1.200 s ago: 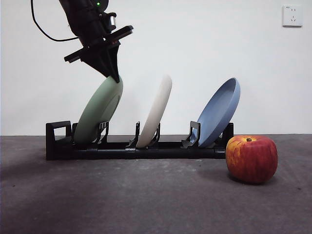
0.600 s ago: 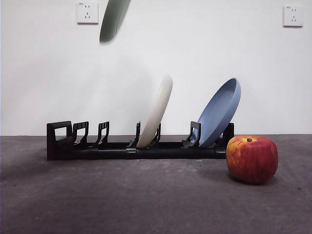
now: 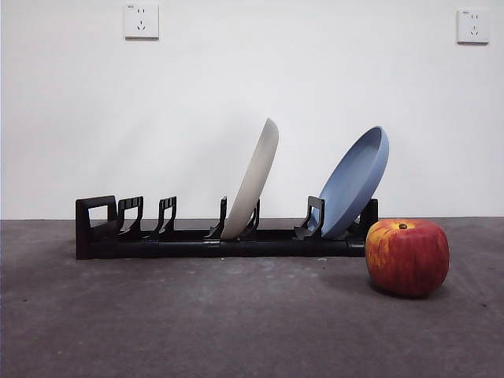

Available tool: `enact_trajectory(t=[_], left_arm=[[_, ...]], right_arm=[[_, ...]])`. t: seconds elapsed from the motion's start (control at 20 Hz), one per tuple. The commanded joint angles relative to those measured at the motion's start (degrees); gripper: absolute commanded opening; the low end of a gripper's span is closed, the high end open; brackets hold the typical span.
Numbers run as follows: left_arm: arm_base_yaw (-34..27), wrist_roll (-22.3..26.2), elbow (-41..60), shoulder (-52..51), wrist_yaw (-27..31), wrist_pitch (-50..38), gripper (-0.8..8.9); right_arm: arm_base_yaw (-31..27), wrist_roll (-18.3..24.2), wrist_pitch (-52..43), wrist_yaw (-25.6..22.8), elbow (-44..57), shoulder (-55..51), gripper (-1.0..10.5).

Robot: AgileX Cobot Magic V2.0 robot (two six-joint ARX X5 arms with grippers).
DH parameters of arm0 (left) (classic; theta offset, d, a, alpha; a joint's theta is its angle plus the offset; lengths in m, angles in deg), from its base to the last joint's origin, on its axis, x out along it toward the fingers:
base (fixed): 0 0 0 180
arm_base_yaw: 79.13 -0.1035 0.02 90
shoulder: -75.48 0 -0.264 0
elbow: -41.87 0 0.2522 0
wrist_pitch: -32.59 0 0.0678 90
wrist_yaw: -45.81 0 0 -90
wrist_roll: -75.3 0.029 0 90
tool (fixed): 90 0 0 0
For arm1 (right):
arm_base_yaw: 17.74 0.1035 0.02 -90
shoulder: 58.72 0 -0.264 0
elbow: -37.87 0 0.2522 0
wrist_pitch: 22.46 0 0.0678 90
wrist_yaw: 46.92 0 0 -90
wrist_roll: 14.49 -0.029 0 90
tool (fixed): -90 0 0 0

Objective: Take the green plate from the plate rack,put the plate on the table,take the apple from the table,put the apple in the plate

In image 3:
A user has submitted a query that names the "blue plate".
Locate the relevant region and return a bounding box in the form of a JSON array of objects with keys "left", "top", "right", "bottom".
[{"left": 317, "top": 125, "right": 390, "bottom": 239}]

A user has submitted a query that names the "black plate rack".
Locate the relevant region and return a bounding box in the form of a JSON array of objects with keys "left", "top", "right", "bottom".
[{"left": 75, "top": 195, "right": 380, "bottom": 261}]

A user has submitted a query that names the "red apple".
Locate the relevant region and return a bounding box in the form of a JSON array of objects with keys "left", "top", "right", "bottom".
[{"left": 365, "top": 219, "right": 450, "bottom": 299}]

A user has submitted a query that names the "white wall socket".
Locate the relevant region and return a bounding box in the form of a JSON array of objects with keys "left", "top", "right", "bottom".
[
  {"left": 124, "top": 2, "right": 160, "bottom": 40},
  {"left": 456, "top": 9, "right": 491, "bottom": 45}
]

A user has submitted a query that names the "cream white plate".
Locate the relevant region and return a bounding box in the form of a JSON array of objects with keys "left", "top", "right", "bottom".
[{"left": 220, "top": 117, "right": 280, "bottom": 240}]

